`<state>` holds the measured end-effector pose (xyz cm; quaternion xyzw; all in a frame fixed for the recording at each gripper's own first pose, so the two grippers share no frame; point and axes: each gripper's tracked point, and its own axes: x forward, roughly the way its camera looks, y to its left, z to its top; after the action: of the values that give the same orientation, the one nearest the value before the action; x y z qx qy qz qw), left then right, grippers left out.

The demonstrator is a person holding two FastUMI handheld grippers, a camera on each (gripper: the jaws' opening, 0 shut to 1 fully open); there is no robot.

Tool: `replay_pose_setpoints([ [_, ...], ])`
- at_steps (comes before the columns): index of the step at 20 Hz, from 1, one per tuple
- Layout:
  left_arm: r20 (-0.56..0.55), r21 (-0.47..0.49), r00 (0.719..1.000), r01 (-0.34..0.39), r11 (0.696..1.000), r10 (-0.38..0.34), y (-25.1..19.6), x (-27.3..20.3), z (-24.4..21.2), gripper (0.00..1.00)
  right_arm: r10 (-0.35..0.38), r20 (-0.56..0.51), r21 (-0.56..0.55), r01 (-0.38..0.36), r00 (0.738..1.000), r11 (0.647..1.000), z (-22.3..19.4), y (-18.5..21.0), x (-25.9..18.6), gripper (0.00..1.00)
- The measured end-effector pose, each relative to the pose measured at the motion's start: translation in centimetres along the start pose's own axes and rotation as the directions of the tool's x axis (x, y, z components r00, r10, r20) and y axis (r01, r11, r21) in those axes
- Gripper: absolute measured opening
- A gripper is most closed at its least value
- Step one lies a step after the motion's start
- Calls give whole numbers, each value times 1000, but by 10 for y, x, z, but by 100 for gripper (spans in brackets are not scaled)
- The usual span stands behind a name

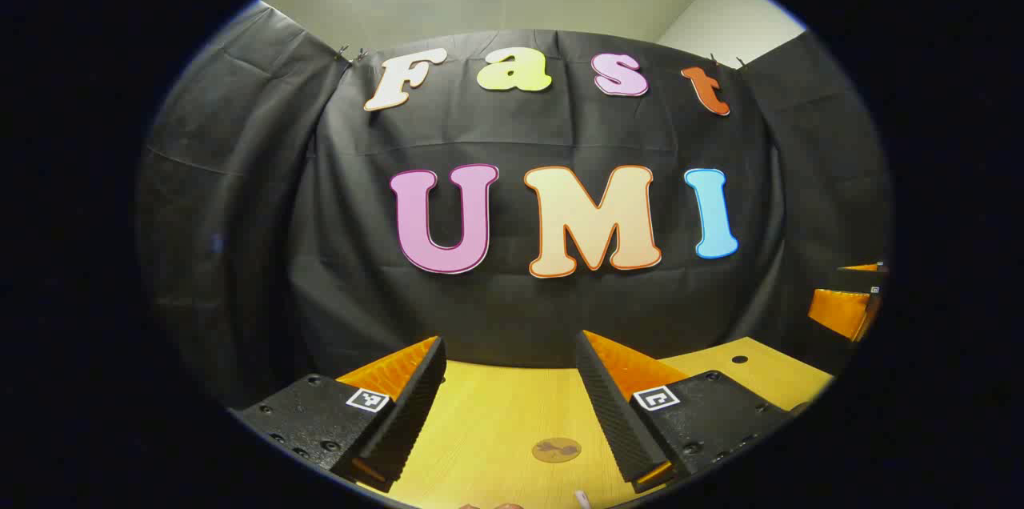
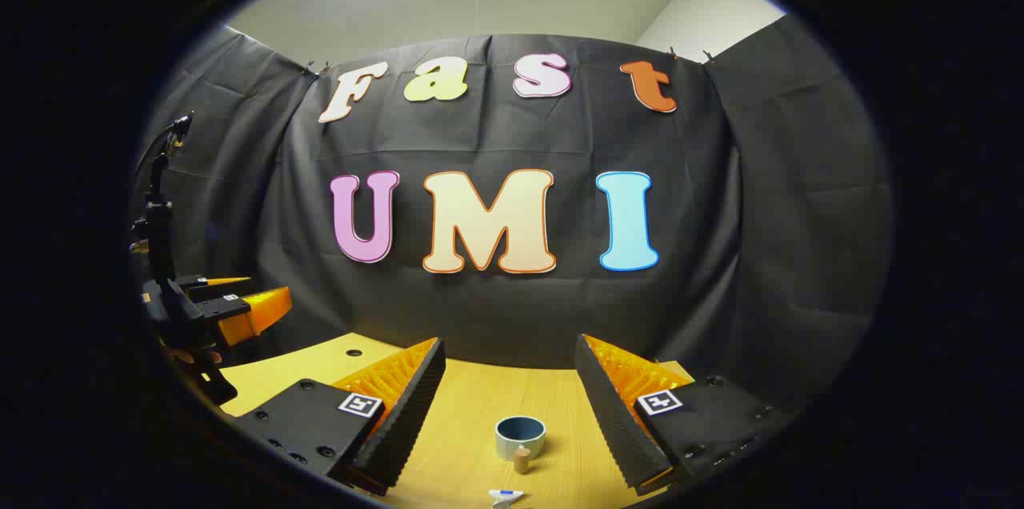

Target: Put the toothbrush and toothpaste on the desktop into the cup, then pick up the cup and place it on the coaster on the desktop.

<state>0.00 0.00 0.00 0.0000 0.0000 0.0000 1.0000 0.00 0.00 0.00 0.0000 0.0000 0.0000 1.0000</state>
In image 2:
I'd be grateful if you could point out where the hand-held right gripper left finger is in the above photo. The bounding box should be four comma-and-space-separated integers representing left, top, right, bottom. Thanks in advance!
232, 337, 447, 496

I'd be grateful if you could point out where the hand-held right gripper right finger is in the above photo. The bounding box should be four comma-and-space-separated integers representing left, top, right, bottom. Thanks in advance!
574, 333, 793, 495

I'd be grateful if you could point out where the light blue cup wooden handle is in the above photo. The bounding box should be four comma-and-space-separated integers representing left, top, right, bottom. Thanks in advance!
494, 415, 548, 475

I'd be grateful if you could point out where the wooden desktop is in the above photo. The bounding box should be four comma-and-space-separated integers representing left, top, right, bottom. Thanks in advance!
216, 331, 697, 509

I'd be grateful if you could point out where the black backdrop cloth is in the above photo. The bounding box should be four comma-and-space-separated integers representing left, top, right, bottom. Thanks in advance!
132, 15, 894, 414

